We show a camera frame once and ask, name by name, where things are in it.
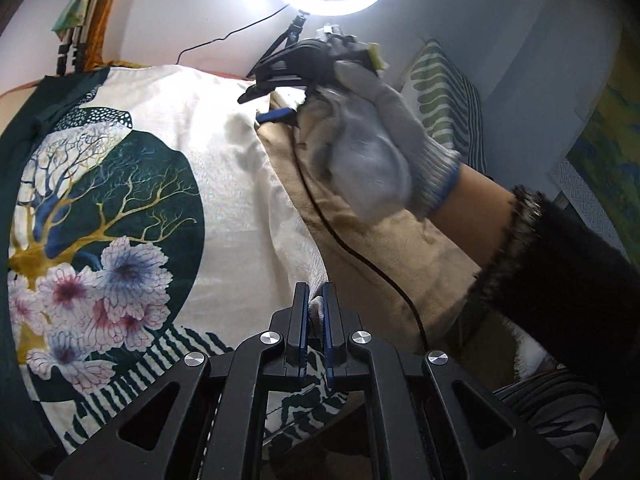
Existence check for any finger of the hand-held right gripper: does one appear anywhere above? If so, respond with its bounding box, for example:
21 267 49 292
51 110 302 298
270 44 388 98
256 106 298 125
237 77 308 106

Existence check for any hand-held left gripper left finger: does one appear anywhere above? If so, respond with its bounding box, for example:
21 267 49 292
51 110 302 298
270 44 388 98
52 282 310 480

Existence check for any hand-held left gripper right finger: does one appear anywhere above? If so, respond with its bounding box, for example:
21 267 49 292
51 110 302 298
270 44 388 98
321 282 581 480

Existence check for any printed floral cushion cover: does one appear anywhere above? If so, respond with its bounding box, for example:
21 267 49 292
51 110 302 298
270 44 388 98
0 62 351 461

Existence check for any person's right forearm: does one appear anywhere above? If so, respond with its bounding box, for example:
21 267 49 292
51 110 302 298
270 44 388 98
425 162 640 378

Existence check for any person's right hand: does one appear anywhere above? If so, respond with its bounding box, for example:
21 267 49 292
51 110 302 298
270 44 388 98
300 57 462 222

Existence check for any black mini tripod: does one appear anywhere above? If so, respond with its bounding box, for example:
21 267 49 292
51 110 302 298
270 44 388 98
257 14 307 77

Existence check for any beige blanket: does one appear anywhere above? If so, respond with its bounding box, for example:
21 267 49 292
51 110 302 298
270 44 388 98
0 80 501 366

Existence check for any green striped white throw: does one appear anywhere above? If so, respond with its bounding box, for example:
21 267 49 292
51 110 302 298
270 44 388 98
400 37 488 176

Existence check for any black folded stand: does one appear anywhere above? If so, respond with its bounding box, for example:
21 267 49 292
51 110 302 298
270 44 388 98
54 22 86 77

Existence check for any folded tripod with colourful cloth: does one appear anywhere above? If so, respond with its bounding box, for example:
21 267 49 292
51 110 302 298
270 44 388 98
50 0 128 72

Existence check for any grey zebra striped cloth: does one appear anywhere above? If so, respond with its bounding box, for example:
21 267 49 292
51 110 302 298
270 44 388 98
492 367 621 480

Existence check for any black ring light cable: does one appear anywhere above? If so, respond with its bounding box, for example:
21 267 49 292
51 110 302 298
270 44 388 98
177 2 292 66

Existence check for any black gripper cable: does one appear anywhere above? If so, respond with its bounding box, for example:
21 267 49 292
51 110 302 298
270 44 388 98
292 125 431 353

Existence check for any yellow green wall painting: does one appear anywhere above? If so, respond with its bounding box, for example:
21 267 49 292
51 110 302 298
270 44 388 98
565 82 640 267

